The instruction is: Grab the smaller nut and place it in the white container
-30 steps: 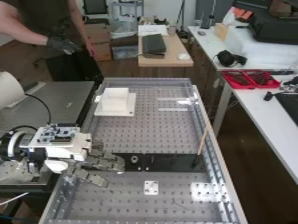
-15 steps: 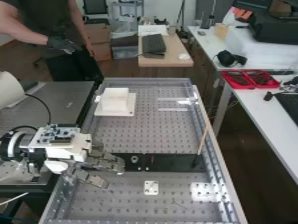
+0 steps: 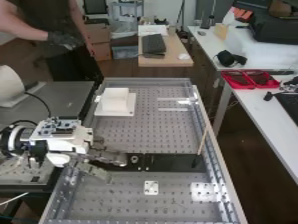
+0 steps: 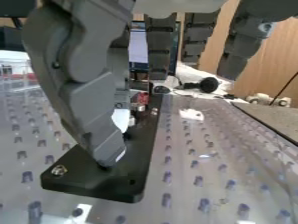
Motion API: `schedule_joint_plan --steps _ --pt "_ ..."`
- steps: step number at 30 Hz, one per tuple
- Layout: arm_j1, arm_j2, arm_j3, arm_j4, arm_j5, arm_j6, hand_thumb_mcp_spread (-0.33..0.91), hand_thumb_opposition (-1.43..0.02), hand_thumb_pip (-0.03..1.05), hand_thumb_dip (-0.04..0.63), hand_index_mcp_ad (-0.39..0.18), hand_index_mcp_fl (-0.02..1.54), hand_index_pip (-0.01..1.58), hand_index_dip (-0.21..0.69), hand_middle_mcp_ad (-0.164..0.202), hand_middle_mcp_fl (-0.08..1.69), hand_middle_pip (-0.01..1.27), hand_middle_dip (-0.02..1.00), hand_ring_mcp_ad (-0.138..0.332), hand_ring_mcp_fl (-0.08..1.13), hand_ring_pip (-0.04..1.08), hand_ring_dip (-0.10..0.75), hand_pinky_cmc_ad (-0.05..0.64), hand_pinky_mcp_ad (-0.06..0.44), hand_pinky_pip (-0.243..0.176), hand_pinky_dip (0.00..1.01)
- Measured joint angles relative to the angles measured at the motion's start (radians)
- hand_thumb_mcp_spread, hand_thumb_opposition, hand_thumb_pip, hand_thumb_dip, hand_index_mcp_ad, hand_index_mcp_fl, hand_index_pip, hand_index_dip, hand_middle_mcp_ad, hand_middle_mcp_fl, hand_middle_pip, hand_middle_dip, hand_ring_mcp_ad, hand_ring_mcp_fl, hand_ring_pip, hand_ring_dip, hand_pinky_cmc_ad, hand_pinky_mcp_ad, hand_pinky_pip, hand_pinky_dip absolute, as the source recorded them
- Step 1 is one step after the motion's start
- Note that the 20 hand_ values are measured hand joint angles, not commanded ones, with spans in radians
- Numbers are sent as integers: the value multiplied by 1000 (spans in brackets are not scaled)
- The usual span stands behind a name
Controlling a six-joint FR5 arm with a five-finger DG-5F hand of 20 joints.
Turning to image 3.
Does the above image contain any grey flat panel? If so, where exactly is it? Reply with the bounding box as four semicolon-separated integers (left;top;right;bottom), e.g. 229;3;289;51
25;80;97;125

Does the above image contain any small white box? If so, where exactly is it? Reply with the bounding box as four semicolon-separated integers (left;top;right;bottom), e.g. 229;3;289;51
93;86;138;118

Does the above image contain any black cable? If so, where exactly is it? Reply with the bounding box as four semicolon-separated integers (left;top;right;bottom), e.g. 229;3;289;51
23;91;53;119

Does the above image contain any black plate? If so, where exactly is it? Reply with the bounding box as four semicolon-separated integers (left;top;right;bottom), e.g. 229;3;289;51
90;152;207;173

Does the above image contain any small square metal plate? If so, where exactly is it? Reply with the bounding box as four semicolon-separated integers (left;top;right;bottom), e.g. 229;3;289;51
142;180;160;196

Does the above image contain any white desk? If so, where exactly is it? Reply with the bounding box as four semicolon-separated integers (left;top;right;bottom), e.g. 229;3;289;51
211;74;298;186
187;24;298;76

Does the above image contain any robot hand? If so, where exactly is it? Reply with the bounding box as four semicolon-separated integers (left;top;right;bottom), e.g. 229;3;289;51
31;118;130;184

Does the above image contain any red tray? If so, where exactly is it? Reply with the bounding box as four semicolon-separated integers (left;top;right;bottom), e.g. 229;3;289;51
219;70;258;90
246;69;282;89

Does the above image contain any thin stick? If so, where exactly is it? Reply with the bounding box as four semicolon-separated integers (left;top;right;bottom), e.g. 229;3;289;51
195;112;210;168

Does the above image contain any black keyboard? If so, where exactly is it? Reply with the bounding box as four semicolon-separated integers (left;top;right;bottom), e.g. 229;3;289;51
141;32;168;60
273;92;298;127

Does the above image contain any cardboard box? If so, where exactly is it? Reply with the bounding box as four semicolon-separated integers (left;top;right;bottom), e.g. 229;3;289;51
84;22;113;62

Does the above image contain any wooden desk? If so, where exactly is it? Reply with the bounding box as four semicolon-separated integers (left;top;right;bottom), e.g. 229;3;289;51
137;24;195;69

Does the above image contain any clear box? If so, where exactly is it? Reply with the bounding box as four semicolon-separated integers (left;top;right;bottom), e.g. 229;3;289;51
38;77;249;224

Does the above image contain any black headset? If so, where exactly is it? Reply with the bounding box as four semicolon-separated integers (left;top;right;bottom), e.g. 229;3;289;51
214;49;249;68

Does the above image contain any person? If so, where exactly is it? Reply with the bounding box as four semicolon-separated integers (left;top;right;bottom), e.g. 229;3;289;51
0;0;97;58

